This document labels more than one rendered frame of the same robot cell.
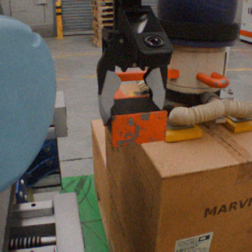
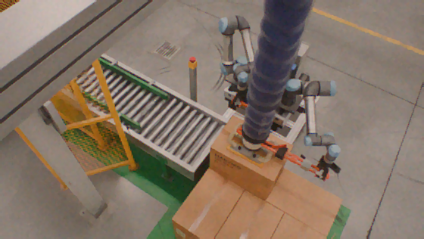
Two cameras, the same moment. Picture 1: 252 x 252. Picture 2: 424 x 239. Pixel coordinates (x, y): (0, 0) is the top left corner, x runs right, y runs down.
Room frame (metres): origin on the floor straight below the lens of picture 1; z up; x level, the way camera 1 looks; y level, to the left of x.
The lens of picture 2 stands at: (1.54, -1.47, 3.35)
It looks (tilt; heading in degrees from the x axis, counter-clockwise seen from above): 55 degrees down; 135
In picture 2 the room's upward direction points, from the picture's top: 2 degrees clockwise
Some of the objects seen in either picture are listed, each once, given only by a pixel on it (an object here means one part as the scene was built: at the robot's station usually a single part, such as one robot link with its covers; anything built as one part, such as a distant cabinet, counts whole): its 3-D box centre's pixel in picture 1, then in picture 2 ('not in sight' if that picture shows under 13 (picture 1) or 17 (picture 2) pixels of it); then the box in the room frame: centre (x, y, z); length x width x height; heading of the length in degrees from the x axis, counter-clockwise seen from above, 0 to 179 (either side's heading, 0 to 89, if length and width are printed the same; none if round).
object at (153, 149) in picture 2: not in sight; (103, 119); (-0.64, -0.87, 0.50); 2.31 x 0.05 x 0.19; 13
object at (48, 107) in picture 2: not in sight; (47, 111); (-0.09, -1.34, 1.62); 0.20 x 0.05 x 0.30; 13
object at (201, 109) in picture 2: not in sight; (142, 81); (-0.79, -0.23, 0.50); 2.31 x 0.05 x 0.19; 13
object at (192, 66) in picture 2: not in sight; (193, 93); (-0.25, 0.08, 0.50); 0.07 x 0.07 x 1.00; 13
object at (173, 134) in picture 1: (159, 105); not in sight; (0.77, -0.10, 0.97); 0.34 x 0.10 x 0.05; 14
